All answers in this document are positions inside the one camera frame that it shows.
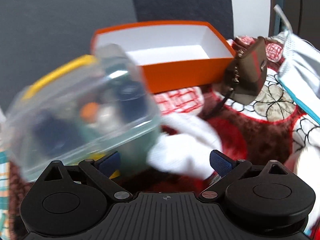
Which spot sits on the orange cardboard box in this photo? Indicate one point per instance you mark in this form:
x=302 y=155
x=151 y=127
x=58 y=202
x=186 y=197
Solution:
x=172 y=54

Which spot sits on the red patterned plush blanket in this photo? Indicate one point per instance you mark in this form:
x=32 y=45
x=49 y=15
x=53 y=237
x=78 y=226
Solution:
x=260 y=198

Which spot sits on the light blue white cloth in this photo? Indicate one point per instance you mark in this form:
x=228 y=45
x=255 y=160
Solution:
x=299 y=73

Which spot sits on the teal plaid folded cloth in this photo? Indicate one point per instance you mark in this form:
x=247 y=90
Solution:
x=4 y=195

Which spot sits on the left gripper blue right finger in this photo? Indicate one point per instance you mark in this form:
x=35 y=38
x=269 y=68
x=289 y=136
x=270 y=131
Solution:
x=221 y=163

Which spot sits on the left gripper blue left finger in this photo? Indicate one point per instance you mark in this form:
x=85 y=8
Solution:
x=107 y=165

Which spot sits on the brown small handbag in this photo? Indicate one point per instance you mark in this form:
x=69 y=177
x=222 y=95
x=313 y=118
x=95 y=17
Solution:
x=244 y=77

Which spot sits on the clear plastic storage box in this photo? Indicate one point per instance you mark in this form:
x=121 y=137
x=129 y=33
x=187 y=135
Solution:
x=88 y=108

